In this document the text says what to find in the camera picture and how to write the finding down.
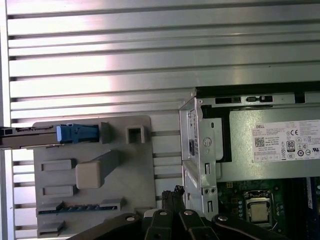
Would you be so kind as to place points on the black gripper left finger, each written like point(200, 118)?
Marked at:
point(160, 225)

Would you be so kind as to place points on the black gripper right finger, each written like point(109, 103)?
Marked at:
point(192, 225)

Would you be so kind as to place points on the hard disk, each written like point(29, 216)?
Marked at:
point(75, 133)

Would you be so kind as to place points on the green motherboard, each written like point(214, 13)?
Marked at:
point(232, 200)

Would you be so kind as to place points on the grey parts rack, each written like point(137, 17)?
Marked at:
point(130, 180)

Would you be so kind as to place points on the silver CPU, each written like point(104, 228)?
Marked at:
point(261, 212)

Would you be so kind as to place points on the CPU socket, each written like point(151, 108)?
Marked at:
point(258, 193)

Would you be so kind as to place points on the black PC case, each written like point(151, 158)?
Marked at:
point(197, 150)

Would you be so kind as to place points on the RAM stick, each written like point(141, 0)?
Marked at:
point(310, 195)
point(75, 208)

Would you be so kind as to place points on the grey power supply unit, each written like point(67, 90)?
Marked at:
point(240, 150)

